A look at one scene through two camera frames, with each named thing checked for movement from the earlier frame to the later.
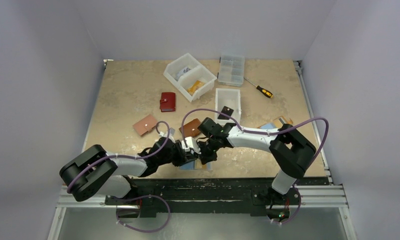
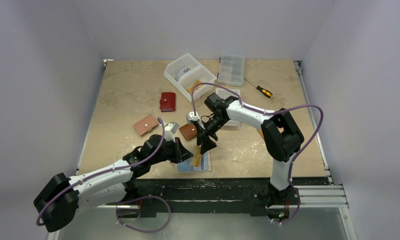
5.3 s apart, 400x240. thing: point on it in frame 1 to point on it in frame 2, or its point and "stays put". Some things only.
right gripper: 207,149 to 203,133
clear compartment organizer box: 231,70 stays put
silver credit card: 182,72 stays put
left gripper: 182,156 stays put
